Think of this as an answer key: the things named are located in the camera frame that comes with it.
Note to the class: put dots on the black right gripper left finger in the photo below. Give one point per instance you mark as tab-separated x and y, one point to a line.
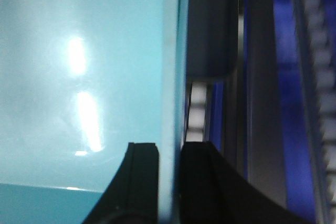
132	195

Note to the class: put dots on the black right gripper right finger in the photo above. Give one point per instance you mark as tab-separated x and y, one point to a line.
211	191

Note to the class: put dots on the light blue plastic bin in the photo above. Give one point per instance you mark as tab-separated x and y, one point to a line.
80	80

